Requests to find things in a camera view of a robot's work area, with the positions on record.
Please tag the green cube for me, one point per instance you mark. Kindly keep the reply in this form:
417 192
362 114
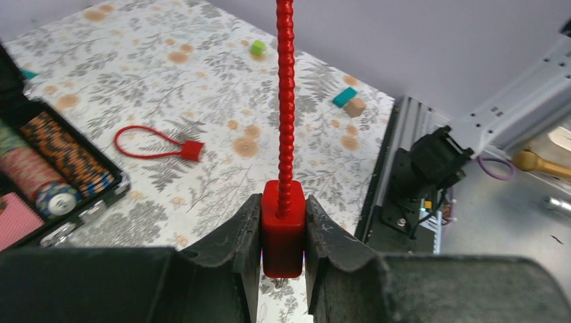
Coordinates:
257 48

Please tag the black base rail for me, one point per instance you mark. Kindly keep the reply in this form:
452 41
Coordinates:
398 214

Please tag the teal block behind case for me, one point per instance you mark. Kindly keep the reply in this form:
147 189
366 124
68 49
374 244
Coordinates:
28 75

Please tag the black poker chip case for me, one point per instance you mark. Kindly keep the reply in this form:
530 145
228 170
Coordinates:
53 179

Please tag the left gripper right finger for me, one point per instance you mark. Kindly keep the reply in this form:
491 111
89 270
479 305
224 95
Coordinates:
347 281

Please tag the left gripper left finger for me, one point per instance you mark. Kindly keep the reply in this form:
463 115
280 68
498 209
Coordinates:
216 279

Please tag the wooden cube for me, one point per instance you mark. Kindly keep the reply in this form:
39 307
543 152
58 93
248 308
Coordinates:
355 107

